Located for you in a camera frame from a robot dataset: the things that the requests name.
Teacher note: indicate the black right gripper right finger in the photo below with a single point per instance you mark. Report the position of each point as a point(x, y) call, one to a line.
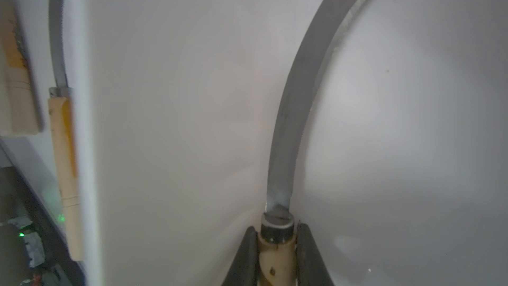
point(311, 269)

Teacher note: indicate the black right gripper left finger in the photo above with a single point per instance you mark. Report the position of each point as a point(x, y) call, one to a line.
point(244, 268)

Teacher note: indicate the white plastic storage box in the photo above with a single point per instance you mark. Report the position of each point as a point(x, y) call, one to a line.
point(402, 171)

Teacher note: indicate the wooden handle sickle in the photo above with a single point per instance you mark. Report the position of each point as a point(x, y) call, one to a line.
point(62, 130)
point(19, 115)

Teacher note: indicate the wooden handle sickle far left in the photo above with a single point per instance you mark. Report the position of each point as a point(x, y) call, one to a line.
point(19, 115)

